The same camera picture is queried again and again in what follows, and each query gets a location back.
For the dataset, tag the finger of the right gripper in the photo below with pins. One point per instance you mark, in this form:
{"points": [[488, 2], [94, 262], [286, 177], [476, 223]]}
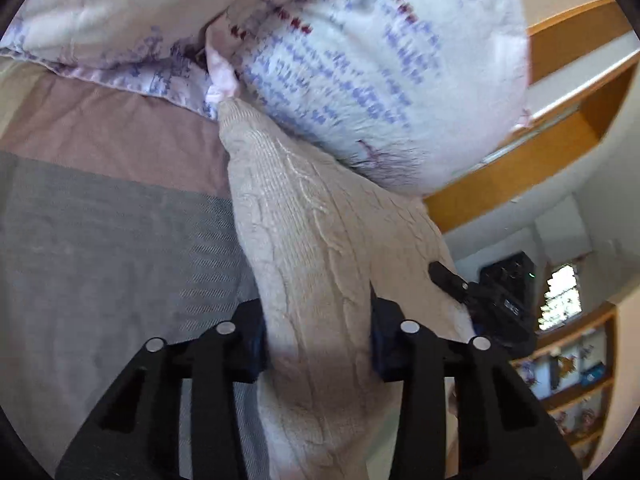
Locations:
{"points": [[448, 282]]}

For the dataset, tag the wooden wall shelf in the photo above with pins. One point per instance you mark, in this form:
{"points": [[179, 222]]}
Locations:
{"points": [[572, 374]]}

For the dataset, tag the floral pillow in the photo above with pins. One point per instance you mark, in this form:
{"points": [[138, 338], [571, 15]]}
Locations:
{"points": [[409, 93], [148, 47]]}

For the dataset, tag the patchwork printed bedsheet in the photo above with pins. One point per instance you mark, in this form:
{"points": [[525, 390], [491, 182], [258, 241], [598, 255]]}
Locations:
{"points": [[116, 227]]}

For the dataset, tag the wooden headboard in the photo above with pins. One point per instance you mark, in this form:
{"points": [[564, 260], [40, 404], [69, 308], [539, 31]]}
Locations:
{"points": [[583, 64]]}

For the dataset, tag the beige cable-knit sweater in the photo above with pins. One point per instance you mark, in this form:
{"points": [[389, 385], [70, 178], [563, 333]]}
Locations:
{"points": [[322, 241]]}

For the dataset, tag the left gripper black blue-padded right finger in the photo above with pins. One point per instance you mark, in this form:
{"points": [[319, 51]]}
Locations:
{"points": [[503, 431]]}

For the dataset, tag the right floral pillow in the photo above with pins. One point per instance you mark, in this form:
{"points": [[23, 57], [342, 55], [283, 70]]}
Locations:
{"points": [[409, 93]]}

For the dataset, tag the left floral pillow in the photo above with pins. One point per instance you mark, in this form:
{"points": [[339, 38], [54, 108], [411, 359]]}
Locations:
{"points": [[148, 47]]}

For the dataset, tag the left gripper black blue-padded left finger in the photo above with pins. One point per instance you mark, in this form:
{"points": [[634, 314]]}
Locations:
{"points": [[133, 431]]}

